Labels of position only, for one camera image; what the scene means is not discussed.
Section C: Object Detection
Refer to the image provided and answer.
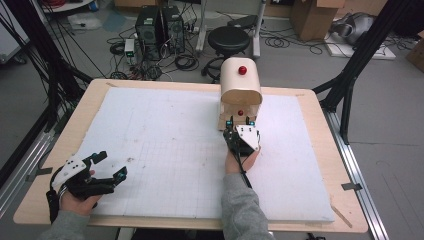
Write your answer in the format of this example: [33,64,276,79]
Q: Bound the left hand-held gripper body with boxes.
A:
[49,157,116,202]

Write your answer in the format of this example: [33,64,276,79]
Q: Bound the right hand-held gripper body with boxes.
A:
[222,123,262,158]

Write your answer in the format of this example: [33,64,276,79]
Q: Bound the wooden drawer red knob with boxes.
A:
[217,104,260,132]

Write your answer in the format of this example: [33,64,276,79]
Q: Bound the cream wooden box red knob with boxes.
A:
[219,57,264,116]

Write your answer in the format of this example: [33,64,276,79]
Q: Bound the person's left hand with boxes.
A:
[59,169,103,217]

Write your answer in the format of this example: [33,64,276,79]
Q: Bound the person's right hand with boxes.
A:
[224,146,262,175]

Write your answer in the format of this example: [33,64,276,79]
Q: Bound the grey tape piece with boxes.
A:
[341,182,364,192]
[25,166,54,183]

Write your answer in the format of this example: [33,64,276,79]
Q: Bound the white grid mat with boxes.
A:
[75,87,336,224]

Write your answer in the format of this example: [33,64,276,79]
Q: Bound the black round stool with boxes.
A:
[201,25,252,84]

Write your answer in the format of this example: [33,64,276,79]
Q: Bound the black computer tower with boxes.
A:
[162,5,186,55]
[134,6,166,62]

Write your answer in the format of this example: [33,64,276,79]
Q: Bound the small white electronic device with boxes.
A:
[123,38,137,65]

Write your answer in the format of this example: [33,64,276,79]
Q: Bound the large cardboard box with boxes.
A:
[289,0,346,42]

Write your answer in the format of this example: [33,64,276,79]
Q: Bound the thin wooden stick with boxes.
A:
[329,203,354,229]

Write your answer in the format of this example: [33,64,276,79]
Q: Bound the white floor board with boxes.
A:
[324,32,397,61]

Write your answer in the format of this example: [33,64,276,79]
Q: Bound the grey bag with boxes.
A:
[329,12,376,46]

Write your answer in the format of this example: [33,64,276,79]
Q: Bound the round white table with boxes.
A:
[41,0,96,14]

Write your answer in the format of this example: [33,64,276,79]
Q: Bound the small cardboard box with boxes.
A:
[405,30,424,73]

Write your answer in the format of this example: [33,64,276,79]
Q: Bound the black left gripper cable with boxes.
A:
[45,166,68,225]

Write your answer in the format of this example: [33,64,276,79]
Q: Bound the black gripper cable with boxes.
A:
[233,149,254,190]
[45,166,68,225]

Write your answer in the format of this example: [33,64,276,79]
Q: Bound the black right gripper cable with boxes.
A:
[233,149,254,190]

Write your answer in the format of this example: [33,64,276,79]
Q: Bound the aluminium rail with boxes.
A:
[321,108,391,240]
[0,129,56,219]

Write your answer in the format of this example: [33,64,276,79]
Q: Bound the coiled black cable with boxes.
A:
[174,53,200,72]

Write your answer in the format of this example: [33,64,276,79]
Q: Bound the long black floor cable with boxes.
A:
[259,29,325,56]

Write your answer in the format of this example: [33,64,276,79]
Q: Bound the white stand post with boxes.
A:
[195,0,208,57]
[251,0,267,60]

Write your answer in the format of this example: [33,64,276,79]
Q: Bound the black metal frame with cables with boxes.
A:
[0,0,95,134]

